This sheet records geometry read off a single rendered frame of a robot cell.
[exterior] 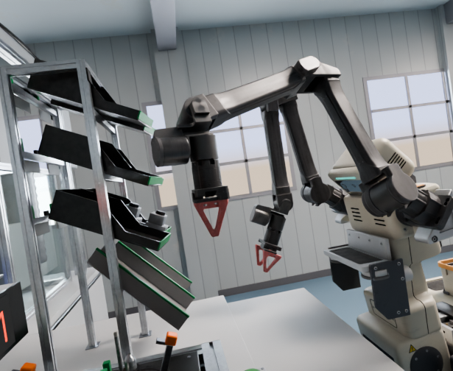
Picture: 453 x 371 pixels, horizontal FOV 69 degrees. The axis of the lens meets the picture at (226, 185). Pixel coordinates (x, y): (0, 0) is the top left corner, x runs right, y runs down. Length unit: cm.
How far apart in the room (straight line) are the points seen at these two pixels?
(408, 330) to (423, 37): 444
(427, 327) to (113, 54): 376
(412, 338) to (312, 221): 307
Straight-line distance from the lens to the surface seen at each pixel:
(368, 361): 94
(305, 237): 411
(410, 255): 113
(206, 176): 64
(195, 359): 78
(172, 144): 62
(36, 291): 89
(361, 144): 89
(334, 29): 463
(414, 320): 115
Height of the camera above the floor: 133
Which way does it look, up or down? 1 degrees down
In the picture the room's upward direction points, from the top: 9 degrees counter-clockwise
